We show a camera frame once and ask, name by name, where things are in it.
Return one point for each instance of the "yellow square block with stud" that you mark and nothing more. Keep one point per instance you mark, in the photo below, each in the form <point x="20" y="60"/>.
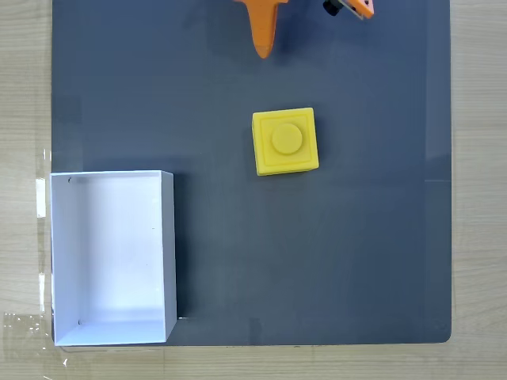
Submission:
<point x="286" y="140"/>

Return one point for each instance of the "white open cardboard box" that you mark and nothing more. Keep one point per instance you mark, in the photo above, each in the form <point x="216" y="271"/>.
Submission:
<point x="111" y="257"/>

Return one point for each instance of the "dark grey table mat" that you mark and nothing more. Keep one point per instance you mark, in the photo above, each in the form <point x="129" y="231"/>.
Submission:
<point x="317" y="257"/>

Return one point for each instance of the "short white tape strip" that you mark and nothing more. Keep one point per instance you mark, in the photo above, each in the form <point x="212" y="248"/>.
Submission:
<point x="42" y="291"/>
<point x="40" y="198"/>

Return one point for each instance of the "clear tape patch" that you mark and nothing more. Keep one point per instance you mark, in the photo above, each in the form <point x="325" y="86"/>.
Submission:
<point x="24" y="328"/>

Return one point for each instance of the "orange camera mount with board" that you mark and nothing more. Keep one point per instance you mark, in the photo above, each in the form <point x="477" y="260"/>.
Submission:
<point x="362" y="6"/>

